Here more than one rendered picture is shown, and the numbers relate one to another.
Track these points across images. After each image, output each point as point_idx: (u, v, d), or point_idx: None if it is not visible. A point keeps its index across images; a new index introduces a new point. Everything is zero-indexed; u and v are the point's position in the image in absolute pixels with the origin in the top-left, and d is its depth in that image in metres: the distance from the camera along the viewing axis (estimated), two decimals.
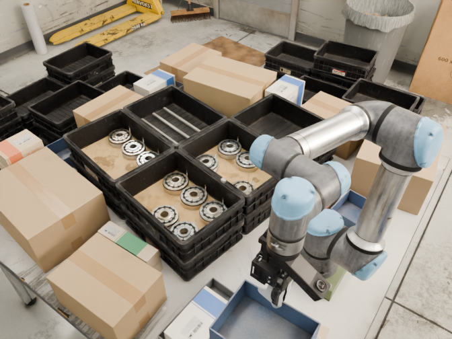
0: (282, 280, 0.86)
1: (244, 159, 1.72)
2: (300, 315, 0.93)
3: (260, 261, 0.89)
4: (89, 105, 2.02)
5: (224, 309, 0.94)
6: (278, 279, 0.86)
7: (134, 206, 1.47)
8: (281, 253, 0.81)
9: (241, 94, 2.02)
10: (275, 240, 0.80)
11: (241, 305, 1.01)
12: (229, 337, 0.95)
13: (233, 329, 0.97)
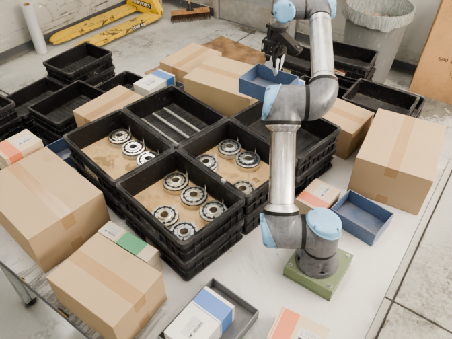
0: (278, 46, 1.64)
1: (244, 159, 1.72)
2: (288, 75, 1.72)
3: (266, 40, 1.67)
4: (89, 105, 2.02)
5: (247, 73, 1.73)
6: (276, 46, 1.64)
7: (134, 206, 1.47)
8: (277, 25, 1.59)
9: (241, 94, 2.02)
10: (274, 17, 1.58)
11: (255, 80, 1.80)
12: None
13: None
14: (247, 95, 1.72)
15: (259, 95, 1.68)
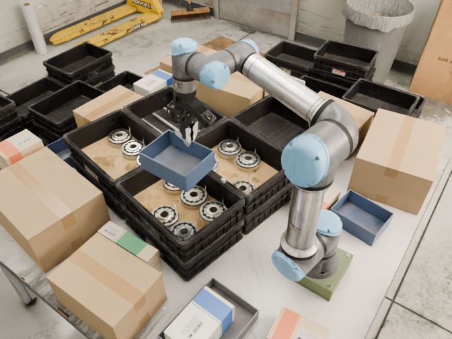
0: (185, 115, 1.29)
1: (244, 159, 1.72)
2: (202, 148, 1.37)
3: (172, 106, 1.32)
4: (89, 105, 2.02)
5: (151, 144, 1.38)
6: (181, 114, 1.30)
7: (134, 206, 1.47)
8: (180, 91, 1.24)
9: (241, 94, 2.02)
10: (175, 81, 1.23)
11: (167, 150, 1.45)
12: None
13: (159, 161, 1.41)
14: (151, 172, 1.37)
15: (163, 175, 1.33)
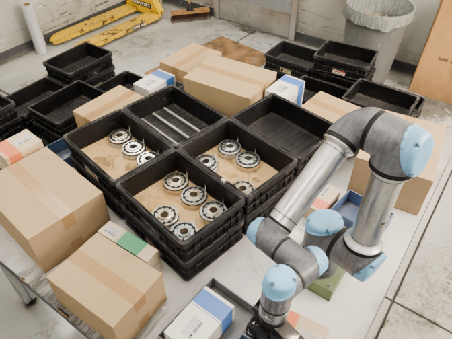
0: None
1: (244, 159, 1.72)
2: None
3: (253, 324, 1.08)
4: (89, 105, 2.02)
5: None
6: None
7: (134, 206, 1.47)
8: (270, 323, 1.00)
9: (241, 94, 2.02)
10: (265, 313, 0.99)
11: None
12: None
13: None
14: None
15: None
